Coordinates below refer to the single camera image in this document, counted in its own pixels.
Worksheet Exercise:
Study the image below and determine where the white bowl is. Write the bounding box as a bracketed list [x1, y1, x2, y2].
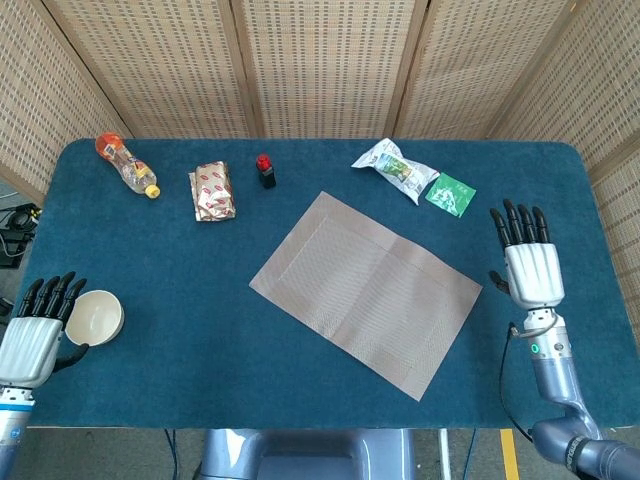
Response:
[65, 290, 125, 348]

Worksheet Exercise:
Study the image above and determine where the white table leg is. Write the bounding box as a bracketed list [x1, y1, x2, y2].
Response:
[437, 428, 452, 480]

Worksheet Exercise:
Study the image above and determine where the yellow floor tape line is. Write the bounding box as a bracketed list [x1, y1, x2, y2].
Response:
[499, 428, 519, 480]

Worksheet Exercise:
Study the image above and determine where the plastic bottle with yellow cap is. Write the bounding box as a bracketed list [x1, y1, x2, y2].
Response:
[95, 132, 162, 200]

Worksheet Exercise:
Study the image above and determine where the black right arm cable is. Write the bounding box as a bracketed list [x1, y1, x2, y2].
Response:
[498, 322, 535, 444]

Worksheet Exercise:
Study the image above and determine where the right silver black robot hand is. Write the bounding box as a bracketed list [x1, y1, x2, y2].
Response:
[488, 198, 566, 307]

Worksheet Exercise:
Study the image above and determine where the blue-grey robot torso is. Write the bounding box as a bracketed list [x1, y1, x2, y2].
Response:
[192, 428, 416, 480]

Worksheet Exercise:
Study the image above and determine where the silver red snack packet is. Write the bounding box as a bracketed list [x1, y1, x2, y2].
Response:
[187, 160, 238, 224]

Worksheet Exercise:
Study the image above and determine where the black bottle with red cap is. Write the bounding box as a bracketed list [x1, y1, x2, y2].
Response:
[255, 153, 277, 190]

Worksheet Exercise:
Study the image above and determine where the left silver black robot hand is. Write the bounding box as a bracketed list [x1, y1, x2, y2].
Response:
[0, 272, 92, 389]

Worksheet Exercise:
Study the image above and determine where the blue cable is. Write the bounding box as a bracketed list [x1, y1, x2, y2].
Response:
[460, 428, 479, 480]
[163, 428, 179, 480]

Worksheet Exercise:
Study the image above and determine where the white green crumpled snack bag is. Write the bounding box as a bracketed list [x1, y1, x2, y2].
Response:
[350, 138, 442, 207]

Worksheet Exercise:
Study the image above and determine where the green sachet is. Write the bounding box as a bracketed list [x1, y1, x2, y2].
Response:
[424, 172, 477, 218]

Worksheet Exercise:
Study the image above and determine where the blue carpet table cover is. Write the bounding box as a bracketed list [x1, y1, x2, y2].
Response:
[7, 138, 632, 431]

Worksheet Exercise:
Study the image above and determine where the grey woven placemat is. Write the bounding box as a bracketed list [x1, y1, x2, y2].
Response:
[248, 190, 484, 402]

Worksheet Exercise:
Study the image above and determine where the woven bamboo folding screen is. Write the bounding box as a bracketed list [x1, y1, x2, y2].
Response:
[0, 0, 640, 346]

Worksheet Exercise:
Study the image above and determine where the black cables and floor equipment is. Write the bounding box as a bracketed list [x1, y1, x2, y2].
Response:
[0, 202, 41, 269]

